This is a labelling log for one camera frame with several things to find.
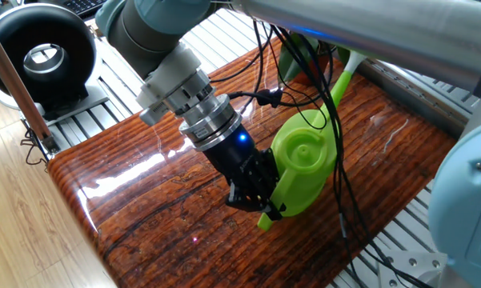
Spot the green plastic watering can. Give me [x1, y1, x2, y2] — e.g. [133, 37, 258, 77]
[257, 50, 367, 233]

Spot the terracotta plant pot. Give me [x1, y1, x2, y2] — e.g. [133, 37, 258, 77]
[291, 54, 332, 86]

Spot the green leafy plant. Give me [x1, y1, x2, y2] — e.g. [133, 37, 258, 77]
[277, 34, 352, 86]

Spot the black cable with grey sleeve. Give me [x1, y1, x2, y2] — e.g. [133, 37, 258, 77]
[271, 26, 435, 288]

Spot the silver robot mounting plate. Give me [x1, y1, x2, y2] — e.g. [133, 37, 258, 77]
[378, 250, 449, 288]

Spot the thin black looped cable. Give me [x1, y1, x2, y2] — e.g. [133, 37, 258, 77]
[20, 127, 51, 167]

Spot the black ring-shaped device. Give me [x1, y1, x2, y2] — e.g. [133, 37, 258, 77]
[0, 2, 111, 127]

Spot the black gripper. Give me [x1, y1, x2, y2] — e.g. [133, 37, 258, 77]
[202, 134, 287, 222]

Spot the black keyboard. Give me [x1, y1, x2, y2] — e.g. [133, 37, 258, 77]
[62, 0, 108, 19]

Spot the brown diagonal frame bar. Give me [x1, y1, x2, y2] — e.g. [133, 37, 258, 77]
[0, 15, 61, 155]

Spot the black cable with plug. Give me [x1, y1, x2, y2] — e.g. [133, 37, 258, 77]
[210, 19, 338, 131]

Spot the wood grain board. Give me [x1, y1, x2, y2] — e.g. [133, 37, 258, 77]
[47, 38, 458, 288]

